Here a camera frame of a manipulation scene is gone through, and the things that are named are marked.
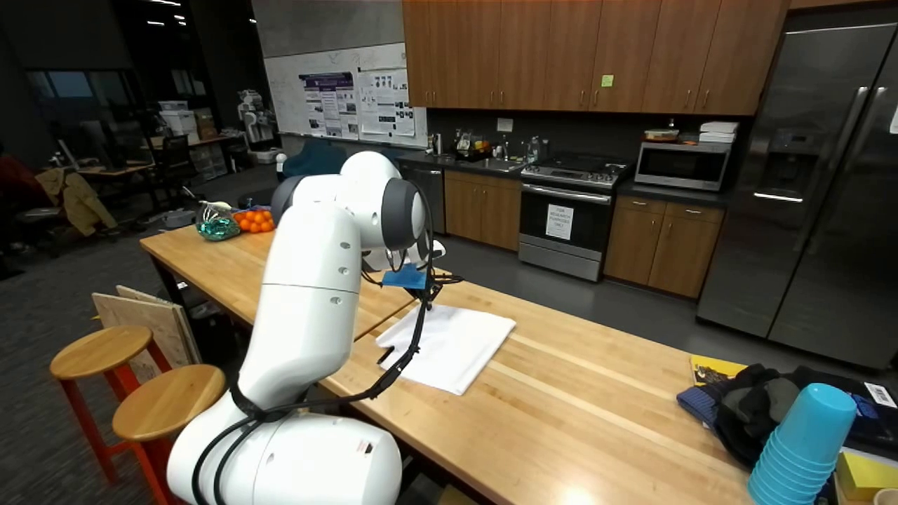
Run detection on long wooden wall cabinet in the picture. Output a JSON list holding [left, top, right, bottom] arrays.
[[402, 0, 793, 122]]

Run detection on stainless steel microwave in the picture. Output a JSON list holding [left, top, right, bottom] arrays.
[[632, 138, 736, 197]]

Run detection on round wooden stool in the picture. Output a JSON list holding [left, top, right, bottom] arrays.
[[45, 322, 158, 486], [108, 361, 231, 505]]

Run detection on dark dishwasher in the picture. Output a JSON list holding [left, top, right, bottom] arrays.
[[402, 159, 451, 238]]

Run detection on cork board panel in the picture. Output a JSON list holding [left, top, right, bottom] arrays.
[[90, 284, 204, 373]]

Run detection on wide wooden base cabinet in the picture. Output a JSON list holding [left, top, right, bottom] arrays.
[[600, 192, 730, 303]]

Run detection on stainless steel refrigerator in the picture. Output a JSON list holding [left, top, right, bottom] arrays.
[[692, 9, 898, 373]]

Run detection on paper sheet on oven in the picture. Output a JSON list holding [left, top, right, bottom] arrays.
[[541, 203, 577, 244]]

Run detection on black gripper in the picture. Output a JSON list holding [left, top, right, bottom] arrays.
[[407, 279, 442, 322]]

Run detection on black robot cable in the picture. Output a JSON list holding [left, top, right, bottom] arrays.
[[188, 279, 435, 505]]

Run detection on small wooden wall cabinet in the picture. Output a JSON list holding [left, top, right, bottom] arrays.
[[782, 0, 898, 15]]

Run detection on orange fruits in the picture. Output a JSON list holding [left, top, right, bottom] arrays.
[[231, 204, 281, 238]]

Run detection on narrow wooden base cabinet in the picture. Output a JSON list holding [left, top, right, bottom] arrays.
[[440, 168, 525, 256]]

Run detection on white towel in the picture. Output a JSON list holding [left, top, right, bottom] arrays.
[[372, 303, 520, 399]]

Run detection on yellow flat item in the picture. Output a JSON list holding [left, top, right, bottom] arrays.
[[688, 352, 751, 385]]

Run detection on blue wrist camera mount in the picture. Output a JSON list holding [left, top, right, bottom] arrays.
[[378, 265, 435, 293]]

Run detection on white container on microwave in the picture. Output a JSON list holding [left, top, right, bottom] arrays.
[[695, 117, 743, 150]]

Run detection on green mesh bag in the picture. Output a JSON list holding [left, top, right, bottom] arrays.
[[191, 204, 240, 244]]

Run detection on whiteboard with posters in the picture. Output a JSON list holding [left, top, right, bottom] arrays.
[[261, 42, 433, 152]]

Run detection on black bag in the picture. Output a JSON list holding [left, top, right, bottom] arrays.
[[675, 360, 898, 472]]

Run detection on teal chair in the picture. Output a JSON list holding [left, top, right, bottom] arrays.
[[282, 138, 351, 183]]

